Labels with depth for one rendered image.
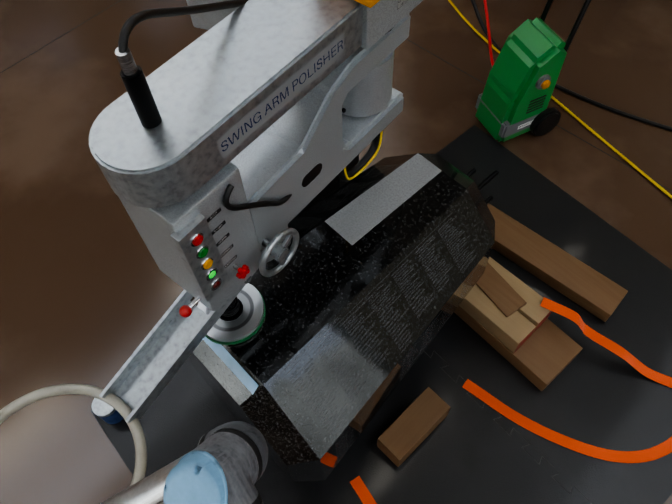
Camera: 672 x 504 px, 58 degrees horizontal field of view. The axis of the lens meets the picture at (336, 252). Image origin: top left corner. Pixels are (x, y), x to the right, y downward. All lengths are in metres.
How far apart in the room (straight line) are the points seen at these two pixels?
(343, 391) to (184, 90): 1.10
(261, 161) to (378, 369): 0.85
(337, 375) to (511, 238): 1.33
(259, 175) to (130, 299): 1.64
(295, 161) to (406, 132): 1.95
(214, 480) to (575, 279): 2.22
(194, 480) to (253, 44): 0.87
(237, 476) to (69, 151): 2.87
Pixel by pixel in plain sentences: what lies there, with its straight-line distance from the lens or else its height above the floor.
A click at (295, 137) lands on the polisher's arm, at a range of 1.57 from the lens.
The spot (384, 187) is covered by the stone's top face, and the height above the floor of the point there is 0.80.
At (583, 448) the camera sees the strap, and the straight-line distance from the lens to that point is 2.76.
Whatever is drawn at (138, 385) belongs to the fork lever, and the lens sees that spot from 1.86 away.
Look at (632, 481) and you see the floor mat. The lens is 2.80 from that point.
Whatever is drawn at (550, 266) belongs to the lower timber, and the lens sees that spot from 2.97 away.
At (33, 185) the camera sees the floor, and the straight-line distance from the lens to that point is 3.66.
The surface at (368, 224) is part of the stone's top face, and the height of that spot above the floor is 0.80.
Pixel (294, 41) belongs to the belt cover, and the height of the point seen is 1.67.
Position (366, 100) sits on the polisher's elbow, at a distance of 1.77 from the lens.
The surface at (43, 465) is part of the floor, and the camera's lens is 2.91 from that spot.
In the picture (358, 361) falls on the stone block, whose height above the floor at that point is 0.68.
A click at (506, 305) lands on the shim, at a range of 2.67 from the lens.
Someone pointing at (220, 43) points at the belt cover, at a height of 1.67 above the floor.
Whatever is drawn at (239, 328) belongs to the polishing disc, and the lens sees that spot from 1.92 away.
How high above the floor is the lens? 2.55
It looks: 59 degrees down
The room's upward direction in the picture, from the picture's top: 4 degrees counter-clockwise
